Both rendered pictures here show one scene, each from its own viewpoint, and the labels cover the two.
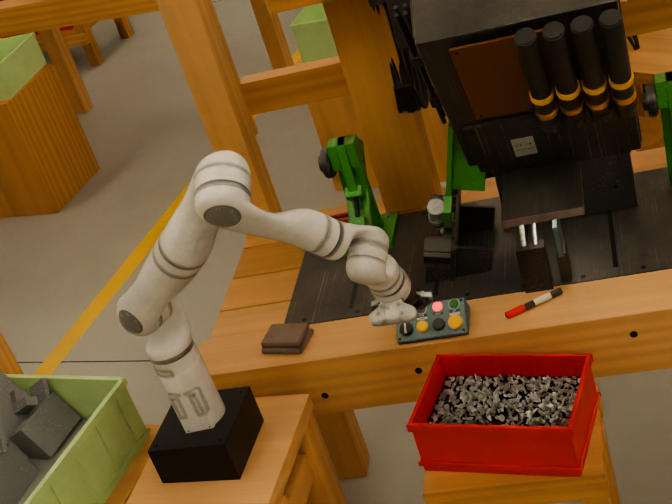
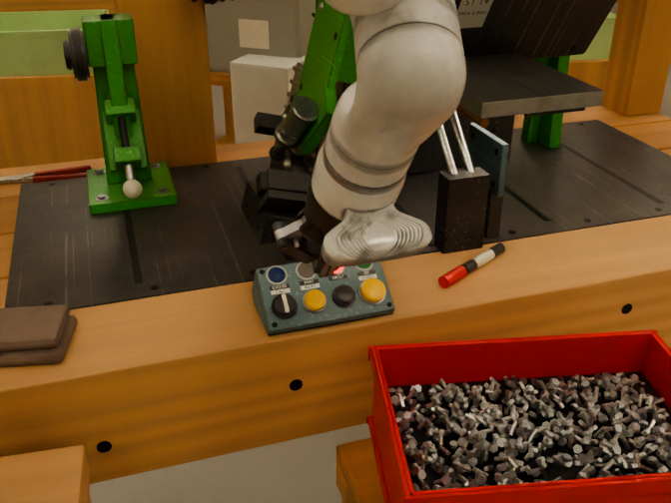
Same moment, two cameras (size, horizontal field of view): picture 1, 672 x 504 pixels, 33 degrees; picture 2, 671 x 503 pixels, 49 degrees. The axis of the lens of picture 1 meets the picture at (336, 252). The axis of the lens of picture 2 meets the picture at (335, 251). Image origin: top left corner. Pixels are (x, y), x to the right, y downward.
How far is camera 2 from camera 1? 1.66 m
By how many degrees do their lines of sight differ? 31
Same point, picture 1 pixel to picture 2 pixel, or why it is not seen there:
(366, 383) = (193, 415)
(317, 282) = (56, 248)
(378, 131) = (147, 35)
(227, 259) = not seen: outside the picture
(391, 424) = not seen: hidden behind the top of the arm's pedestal
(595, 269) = (521, 224)
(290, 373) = (36, 405)
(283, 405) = (28, 476)
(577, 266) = not seen: hidden behind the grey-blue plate
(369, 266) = (452, 54)
